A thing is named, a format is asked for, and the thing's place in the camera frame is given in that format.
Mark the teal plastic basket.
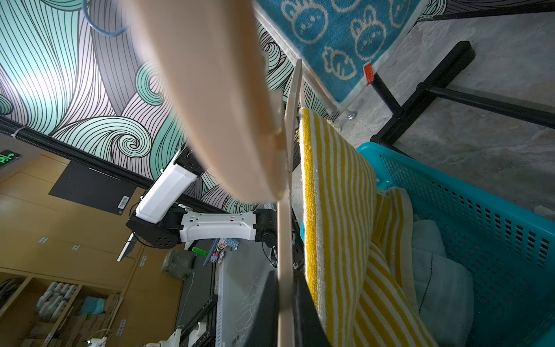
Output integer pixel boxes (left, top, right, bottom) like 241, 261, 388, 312
356, 144, 554, 346

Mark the silver chess pawn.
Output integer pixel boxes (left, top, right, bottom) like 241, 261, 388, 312
335, 109, 357, 130

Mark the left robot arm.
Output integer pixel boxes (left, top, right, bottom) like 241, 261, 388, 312
127, 145, 278, 250

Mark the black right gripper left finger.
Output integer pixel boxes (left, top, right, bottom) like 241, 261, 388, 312
244, 271, 279, 347

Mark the black clothes rack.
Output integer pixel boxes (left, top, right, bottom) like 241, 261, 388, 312
368, 0, 555, 148

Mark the blue rabbit print towel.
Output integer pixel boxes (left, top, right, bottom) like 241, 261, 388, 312
253, 0, 427, 114

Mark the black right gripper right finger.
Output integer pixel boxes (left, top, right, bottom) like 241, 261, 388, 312
293, 270, 330, 347

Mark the light blue terry towel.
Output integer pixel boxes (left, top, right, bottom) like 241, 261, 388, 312
412, 220, 474, 346

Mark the yellow striped towel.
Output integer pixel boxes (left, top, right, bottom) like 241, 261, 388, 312
299, 108, 436, 346

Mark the light blue wire hanger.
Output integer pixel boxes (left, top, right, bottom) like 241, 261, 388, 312
81, 0, 129, 38

